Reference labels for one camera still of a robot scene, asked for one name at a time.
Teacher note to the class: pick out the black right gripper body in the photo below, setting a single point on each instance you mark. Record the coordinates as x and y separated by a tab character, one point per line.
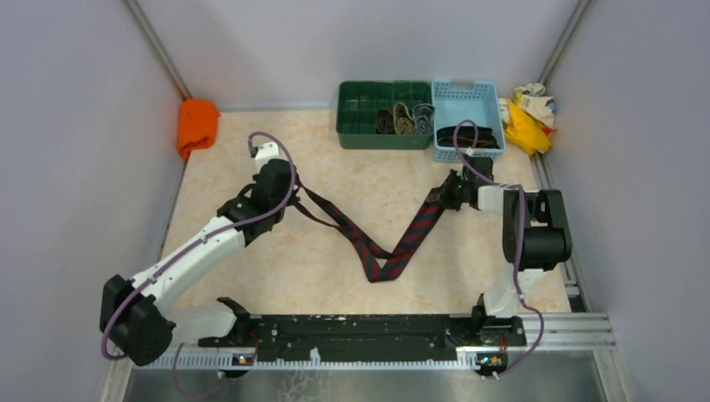
454	194

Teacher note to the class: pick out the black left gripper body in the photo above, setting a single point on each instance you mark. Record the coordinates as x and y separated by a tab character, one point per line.
294	198

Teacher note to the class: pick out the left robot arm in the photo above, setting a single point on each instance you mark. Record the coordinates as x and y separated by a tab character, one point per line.
138	315

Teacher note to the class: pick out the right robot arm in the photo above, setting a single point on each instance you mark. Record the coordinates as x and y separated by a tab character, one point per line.
535	239

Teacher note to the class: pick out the black tie in basket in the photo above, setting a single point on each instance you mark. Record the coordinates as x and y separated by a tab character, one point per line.
468	136

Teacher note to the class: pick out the grey rolled tie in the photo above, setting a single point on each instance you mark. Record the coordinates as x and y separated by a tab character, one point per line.
423	115

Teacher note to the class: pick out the olive rolled tie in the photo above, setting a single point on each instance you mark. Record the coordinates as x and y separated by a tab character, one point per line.
403	121

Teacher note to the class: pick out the yellow crumpled cloth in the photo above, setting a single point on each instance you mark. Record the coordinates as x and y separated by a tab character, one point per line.
524	131

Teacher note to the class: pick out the light blue plastic basket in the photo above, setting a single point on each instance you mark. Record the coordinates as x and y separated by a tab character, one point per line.
474	100

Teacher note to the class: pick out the dark brown rolled tie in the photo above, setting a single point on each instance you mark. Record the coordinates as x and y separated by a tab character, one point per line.
384	121

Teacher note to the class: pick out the orange folded cloth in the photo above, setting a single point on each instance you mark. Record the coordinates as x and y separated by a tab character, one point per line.
197	126

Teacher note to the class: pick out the white patterned crumpled cloth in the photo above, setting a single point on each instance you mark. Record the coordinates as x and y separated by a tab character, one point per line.
532	99

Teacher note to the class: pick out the green compartment organizer tray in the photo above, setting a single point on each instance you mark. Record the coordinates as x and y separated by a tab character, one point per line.
358	103

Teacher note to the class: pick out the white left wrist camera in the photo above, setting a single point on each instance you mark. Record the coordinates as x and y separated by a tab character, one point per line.
264	153

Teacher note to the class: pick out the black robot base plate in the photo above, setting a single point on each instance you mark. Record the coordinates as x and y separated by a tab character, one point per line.
379	338

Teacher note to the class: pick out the white slotted cable duct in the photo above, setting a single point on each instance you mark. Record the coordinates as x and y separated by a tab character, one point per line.
226	361

